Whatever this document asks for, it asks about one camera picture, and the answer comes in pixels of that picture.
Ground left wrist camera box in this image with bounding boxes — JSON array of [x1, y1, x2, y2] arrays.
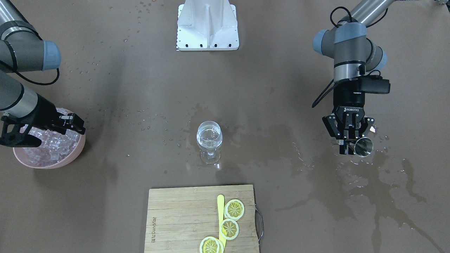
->
[[352, 78, 391, 94]]

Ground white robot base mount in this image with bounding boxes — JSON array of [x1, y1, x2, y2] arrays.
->
[[176, 0, 239, 51]]

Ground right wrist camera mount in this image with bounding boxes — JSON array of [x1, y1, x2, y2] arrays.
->
[[0, 115, 42, 148]]

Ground yellow plastic knife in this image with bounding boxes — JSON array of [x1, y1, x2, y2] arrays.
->
[[217, 194, 226, 247]]

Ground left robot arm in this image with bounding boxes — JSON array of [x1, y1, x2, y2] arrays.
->
[[312, 0, 393, 157]]

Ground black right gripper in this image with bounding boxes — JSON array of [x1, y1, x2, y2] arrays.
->
[[27, 95, 86, 135]]

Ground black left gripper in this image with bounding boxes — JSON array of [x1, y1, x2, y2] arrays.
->
[[322, 82, 374, 155]]

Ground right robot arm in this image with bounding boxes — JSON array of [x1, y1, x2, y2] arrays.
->
[[1, 0, 86, 135]]

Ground small steel jigger cup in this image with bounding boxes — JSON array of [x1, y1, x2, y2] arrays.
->
[[352, 137, 373, 157]]

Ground clear wine glass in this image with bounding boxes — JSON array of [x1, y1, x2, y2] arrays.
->
[[196, 121, 223, 164]]

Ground lemon slice middle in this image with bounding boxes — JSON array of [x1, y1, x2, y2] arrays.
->
[[219, 218, 240, 240]]

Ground pink ice bowl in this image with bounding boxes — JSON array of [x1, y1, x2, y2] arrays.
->
[[13, 128, 86, 169]]

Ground bamboo cutting board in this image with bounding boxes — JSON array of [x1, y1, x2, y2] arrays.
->
[[143, 184, 260, 253]]

